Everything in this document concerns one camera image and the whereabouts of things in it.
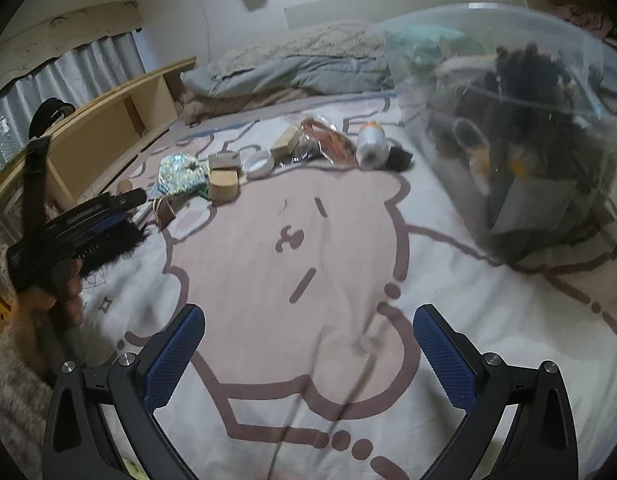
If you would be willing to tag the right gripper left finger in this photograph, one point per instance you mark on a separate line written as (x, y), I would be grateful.
(167, 354)

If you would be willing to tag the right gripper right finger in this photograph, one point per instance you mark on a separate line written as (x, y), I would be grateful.
(453, 359)

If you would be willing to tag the person left hand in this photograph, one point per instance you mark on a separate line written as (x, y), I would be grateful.
(35, 301)

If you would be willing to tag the black feather fascinator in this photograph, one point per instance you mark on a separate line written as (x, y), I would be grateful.
(109, 246)

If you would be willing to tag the wooden bedside shelf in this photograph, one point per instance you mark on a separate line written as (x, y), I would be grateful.
(89, 147)

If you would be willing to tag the clear water bottle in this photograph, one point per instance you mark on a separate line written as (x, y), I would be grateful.
(3, 132)

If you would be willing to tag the brown round woven pouch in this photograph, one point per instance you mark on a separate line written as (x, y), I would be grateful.
(165, 210)

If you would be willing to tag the floral sequin pouch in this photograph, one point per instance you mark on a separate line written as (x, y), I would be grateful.
(182, 174)

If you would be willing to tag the grey curtain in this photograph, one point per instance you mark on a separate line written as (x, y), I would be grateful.
(76, 77)

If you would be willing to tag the kraft cardboard box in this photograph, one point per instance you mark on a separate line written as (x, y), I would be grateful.
(223, 185)

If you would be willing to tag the cartoon print bed blanket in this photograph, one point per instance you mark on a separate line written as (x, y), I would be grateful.
(309, 280)

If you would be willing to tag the white round jar lid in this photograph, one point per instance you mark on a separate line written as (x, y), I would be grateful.
(259, 165)

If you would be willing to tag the cream printed valance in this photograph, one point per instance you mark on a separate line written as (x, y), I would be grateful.
(53, 37)

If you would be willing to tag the black small cube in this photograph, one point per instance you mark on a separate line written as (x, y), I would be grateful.
(399, 160)

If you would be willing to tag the white thread spool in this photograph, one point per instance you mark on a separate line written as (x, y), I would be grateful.
(372, 149)

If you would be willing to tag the small wooden block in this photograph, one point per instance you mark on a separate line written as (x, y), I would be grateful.
(285, 145)

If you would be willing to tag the grey duvet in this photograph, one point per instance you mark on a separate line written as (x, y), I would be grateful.
(320, 74)

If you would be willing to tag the clear plastic storage bin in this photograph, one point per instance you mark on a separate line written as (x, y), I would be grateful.
(515, 111)

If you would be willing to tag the left beige pillow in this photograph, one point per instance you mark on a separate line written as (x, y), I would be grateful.
(342, 39)

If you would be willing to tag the pile of clothes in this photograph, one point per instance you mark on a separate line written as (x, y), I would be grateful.
(596, 23)

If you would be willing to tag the orange cord bag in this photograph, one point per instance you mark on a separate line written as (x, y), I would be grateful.
(335, 146)

